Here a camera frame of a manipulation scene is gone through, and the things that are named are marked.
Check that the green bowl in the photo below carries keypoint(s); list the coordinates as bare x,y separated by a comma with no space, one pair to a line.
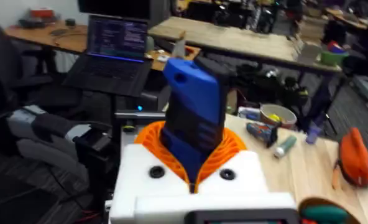
333,58

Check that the small purple bottle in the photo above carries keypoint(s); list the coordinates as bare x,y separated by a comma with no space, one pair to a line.
313,135

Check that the silver metal bar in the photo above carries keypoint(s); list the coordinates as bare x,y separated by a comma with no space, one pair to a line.
140,115

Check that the blue electric screwdriver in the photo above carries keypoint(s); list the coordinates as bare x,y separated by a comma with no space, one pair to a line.
196,93

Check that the beige bowl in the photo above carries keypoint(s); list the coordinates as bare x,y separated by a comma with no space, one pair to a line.
283,119

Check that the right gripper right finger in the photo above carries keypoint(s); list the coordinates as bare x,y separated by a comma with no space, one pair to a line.
240,180

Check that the black office chair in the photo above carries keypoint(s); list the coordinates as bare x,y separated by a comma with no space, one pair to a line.
0,56

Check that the black laptop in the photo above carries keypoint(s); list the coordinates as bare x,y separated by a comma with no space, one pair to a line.
115,40

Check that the long pale wooden table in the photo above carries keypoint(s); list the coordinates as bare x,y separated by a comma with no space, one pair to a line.
233,37

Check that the blue hand tool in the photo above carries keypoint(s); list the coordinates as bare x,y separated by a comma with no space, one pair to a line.
261,133

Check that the brown tub with toys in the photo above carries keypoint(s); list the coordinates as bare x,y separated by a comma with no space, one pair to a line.
324,214

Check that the brown wooden desk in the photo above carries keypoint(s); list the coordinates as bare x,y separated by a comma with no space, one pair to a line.
69,40

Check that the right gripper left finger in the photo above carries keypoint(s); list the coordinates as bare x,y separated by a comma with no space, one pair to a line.
140,177

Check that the white and green tube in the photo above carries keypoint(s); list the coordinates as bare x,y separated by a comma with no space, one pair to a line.
286,145

